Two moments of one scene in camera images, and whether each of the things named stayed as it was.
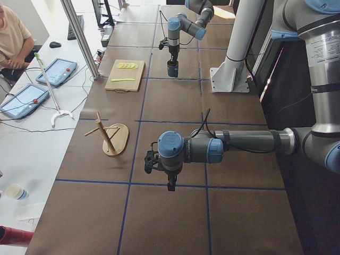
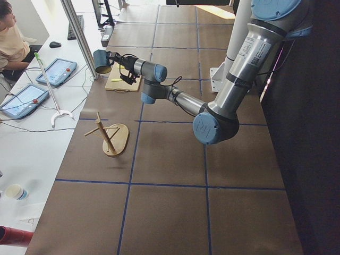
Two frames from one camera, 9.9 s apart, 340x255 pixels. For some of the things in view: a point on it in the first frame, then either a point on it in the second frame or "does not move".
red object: x=14 y=236 does not move
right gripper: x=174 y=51 to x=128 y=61
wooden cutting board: x=126 y=76 does not move
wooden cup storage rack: x=116 y=137 does not move
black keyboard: x=71 y=34 does not move
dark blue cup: x=172 y=68 to x=102 y=61
